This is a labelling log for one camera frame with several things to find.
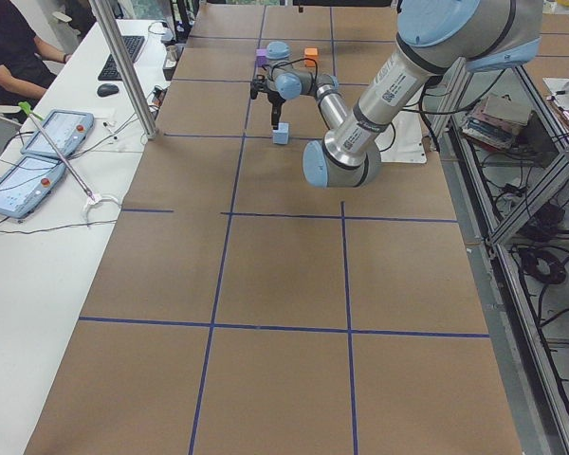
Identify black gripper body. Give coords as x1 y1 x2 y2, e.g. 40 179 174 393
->
249 74 285 105

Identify light blue foam block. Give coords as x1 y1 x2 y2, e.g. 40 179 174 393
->
272 122 289 145

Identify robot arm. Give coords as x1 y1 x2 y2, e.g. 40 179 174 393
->
250 1 542 188

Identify purple foam block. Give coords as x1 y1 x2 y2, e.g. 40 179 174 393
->
255 48 267 68

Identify orange foam block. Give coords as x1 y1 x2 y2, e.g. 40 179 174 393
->
303 47 319 67

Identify metal cup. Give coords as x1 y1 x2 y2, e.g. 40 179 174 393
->
166 45 178 62

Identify black keyboard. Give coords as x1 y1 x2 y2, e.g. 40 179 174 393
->
97 35 146 82

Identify black computer mouse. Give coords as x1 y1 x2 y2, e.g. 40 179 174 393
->
96 83 119 98

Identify upper teach pendant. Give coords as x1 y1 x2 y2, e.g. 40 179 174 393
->
21 109 95 158

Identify teach pendant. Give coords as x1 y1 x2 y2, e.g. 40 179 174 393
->
0 154 65 219
21 109 95 158

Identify stack of books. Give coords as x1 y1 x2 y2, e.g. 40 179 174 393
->
461 95 532 150

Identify long metal rod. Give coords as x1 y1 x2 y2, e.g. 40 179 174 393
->
18 101 98 205

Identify seated person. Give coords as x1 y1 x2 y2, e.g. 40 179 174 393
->
0 1 71 106

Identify lower teach pendant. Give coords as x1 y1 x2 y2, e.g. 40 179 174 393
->
0 154 65 219

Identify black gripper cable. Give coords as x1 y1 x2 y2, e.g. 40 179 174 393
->
258 56 320 86

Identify aluminium frame post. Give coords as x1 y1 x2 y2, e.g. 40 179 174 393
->
89 0 157 140

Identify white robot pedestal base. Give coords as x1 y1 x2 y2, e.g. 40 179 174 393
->
375 112 427 164

